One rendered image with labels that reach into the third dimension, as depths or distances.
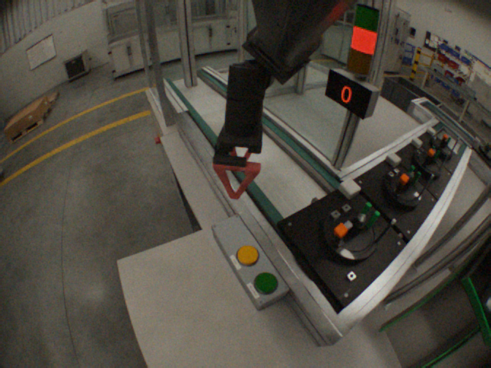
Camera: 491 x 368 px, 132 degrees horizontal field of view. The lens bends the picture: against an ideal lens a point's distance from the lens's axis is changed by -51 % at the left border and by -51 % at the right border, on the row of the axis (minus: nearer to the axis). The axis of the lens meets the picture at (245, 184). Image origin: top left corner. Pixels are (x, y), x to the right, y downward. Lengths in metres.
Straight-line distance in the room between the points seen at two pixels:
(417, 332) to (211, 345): 0.43
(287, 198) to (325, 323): 0.34
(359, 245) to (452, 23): 11.07
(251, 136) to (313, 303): 0.33
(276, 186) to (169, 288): 0.40
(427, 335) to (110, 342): 1.59
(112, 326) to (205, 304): 1.16
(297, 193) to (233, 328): 0.39
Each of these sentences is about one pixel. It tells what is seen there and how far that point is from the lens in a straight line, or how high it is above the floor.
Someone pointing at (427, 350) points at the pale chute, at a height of 1.03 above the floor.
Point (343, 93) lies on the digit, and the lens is 0.52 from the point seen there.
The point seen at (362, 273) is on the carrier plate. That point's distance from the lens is 0.50.
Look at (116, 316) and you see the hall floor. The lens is 1.63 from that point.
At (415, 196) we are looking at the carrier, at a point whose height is 0.99.
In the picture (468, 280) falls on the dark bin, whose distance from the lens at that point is 0.32.
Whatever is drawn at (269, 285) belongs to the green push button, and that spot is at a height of 0.97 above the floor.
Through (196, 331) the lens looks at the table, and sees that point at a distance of 0.54.
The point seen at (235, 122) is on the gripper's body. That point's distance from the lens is 0.33.
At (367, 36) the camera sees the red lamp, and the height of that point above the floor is 1.35.
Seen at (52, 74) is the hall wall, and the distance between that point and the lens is 8.71.
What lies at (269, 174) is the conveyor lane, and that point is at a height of 0.92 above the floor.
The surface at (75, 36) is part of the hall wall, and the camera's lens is 8.29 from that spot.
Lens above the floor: 1.39
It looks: 48 degrees down
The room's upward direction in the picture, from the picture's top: straight up
